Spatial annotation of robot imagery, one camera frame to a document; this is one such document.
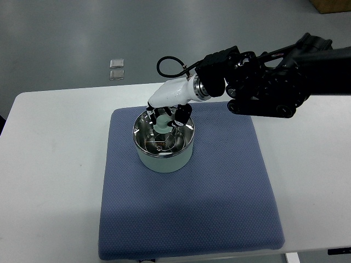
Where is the floor outlet plate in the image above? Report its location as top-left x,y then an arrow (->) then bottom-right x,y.
110,59 -> 124,68
109,70 -> 124,81

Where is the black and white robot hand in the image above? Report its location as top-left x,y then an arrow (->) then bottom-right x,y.
146,74 -> 211,127

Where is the black cable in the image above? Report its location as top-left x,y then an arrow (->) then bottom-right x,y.
156,56 -> 203,80

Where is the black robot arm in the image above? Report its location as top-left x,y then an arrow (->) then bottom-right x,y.
195,33 -> 350,118

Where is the pale green pot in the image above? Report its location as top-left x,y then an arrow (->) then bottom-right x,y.
132,105 -> 196,174

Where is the blue fabric mat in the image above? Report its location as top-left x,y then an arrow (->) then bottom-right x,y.
98,102 -> 285,260

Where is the upper floor outlet plate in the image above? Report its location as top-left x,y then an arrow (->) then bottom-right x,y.
110,59 -> 124,68

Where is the glass lid with green knob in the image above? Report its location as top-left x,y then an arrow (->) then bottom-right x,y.
133,108 -> 195,158

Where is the black object at bottom edge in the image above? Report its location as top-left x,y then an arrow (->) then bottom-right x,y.
327,247 -> 351,255

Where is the lower floor outlet plate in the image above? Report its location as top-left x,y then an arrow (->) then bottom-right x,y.
109,70 -> 124,81

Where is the brown cardboard box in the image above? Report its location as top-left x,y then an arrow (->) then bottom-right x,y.
310,0 -> 350,14

